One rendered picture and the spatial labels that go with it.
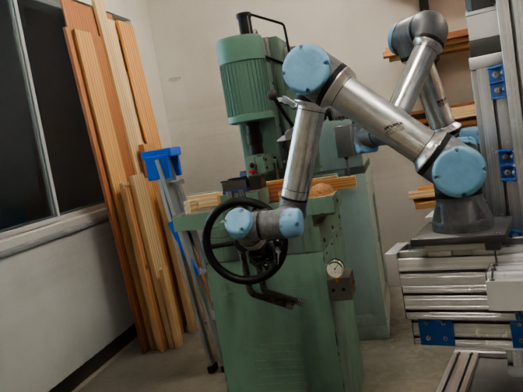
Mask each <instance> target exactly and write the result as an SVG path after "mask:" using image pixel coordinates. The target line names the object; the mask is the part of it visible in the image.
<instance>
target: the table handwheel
mask: <svg viewBox="0 0 523 392"><path fill-rule="evenodd" d="M241 205H244V206H251V207H252V209H251V212H253V211H254V210H257V209H263V208H267V209H268V211H269V210H274V209H273V208H271V207H270V206H269V205H267V204H266V203H264V202H263V201H259V200H258V199H255V198H247V197H239V198H231V199H229V200H226V201H224V202H222V203H221V204H219V205H217V206H216V207H215V208H214V209H213V210H212V211H211V213H210V214H209V216H208V218H207V219H206V221H205V225H204V227H203V230H202V246H203V250H204V253H205V256H206V258H207V260H208V262H209V263H210V265H211V266H212V268H213V269H214V270H215V271H216V272H217V273H218V274H219V275H221V276H222V277H224V278H225V279H227V280H229V281H231V282H234V283H237V284H242V285H253V284H258V283H260V282H264V281H266V280H267V279H269V278H271V277H272V276H273V275H274V274H275V273H276V272H277V271H278V270H279V269H280V268H281V267H282V265H283V263H284V261H285V259H286V255H287V251H288V239H287V238H284V239H280V240H281V241H282V242H283V246H282V249H281V253H280V254H279V264H278V266H276V265H272V266H270V267H269V266H268V265H267V266H265V265H264V264H263V263H261V265H262V266H263V268H264V269H265V270H266V271H264V272H262V273H261V274H258V275H252V276H242V275H236V274H234V273H232V272H230V271H228V270H226V269H225V268H224V267H223V266H222V265H221V264H220V263H219V262H218V261H217V259H216V257H215V255H214V253H213V252H212V249H216V248H221V247H230V246H235V247H236V248H237V249H238V250H239V251H247V249H246V248H244V247H243V246H242V245H241V244H240V243H239V242H238V241H237V240H235V239H234V240H232V241H228V242H224V243H214V244H211V241H210V236H211V231H212V226H213V224H214V222H215V221H216V219H217V218H218V217H219V215H221V214H222V213H223V212H224V211H226V210H227V209H229V208H232V207H235V206H241Z"/></svg>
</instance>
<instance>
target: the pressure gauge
mask: <svg viewBox="0 0 523 392"><path fill-rule="evenodd" d="M336 266H337V267H336ZM335 267H336V268H335ZM334 268H335V270H334ZM344 270H345V265H344V263H343V262H342V261H341V260H339V259H338V258H333V259H331V260H330V261H329V262H328V263H327V264H326V266H325V271H326V273H327V275H328V276H329V277H331V278H335V281H336V282H340V277H341V276H342V275H343V273H344Z"/></svg>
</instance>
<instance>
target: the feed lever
mask: <svg viewBox="0 0 523 392"><path fill-rule="evenodd" d="M277 96H278V94H277V92H276V91H275V90H273V89H271V90H269V91H268V93H267V97H268V98H269V99H270V100H274V102H275V103H276V105H277V107H278V108H279V110H280V111H281V113H282V114H283V116H284V117H285V119H286V120H287V122H288V123H289V125H290V127H291V128H292V127H293V126H294V124H293V122H292V121H291V120H290V118H289V116H288V115H287V113H286V112H285V110H284V109H283V107H282V105H281V104H280V102H279V101H278V99H277Z"/></svg>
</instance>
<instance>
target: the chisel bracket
mask: <svg viewBox="0 0 523 392"><path fill-rule="evenodd" d="M271 159H272V153H271V152H269V153H264V154H258V155H254V156H249V157H246V163H247V171H250V170H257V172H256V173H268V172H270V171H273V170H274V164H273V163H271ZM250 163H254V164H257V166H255V167H254V168H250V167H249V164H250ZM256 173H254V174H256Z"/></svg>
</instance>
